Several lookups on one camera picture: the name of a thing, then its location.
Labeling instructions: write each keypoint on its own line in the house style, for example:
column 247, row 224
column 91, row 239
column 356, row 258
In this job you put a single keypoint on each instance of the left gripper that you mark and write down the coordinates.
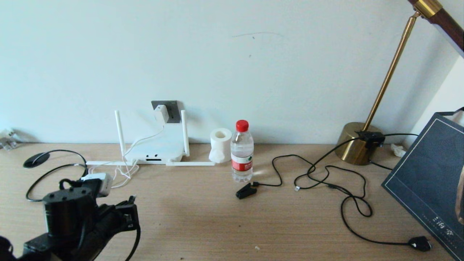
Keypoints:
column 108, row 224

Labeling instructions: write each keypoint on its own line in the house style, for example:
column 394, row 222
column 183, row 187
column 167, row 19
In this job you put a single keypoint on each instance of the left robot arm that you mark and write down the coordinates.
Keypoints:
column 67, row 214

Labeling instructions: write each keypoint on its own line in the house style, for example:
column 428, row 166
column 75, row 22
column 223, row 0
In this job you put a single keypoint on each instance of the white router with antennas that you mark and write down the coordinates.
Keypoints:
column 156, row 150

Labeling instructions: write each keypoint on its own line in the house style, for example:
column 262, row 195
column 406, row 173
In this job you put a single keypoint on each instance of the black round desk grommet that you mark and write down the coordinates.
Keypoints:
column 36, row 159

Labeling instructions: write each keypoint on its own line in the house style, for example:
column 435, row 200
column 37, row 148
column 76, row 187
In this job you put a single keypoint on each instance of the white toilet paper roll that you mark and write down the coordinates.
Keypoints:
column 220, row 148

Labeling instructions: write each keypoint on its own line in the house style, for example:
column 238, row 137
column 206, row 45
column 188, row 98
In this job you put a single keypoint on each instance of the water bottle with red cap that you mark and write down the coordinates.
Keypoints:
column 242, row 152

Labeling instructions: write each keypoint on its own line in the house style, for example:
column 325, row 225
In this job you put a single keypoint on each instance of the clear plastic object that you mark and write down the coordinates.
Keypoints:
column 8, row 141

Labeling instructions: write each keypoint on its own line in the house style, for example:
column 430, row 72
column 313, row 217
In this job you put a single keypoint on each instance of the brass desk lamp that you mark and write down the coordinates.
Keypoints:
column 349, row 148

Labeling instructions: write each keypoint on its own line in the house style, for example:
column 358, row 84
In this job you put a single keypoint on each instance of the black inline adapter box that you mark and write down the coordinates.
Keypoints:
column 371, row 139

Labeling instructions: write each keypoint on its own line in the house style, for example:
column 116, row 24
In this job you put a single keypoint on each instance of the crumpled white tissue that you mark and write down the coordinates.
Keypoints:
column 398, row 150

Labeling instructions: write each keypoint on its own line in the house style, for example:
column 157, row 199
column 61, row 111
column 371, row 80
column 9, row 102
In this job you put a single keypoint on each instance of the dark teal gift bag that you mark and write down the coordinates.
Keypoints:
column 427, row 174

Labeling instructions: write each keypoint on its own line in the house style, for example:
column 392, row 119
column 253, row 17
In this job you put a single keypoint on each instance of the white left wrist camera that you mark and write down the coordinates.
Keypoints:
column 103, row 183

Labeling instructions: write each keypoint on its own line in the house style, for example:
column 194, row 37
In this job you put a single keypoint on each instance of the grey wall socket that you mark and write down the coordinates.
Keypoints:
column 174, row 110

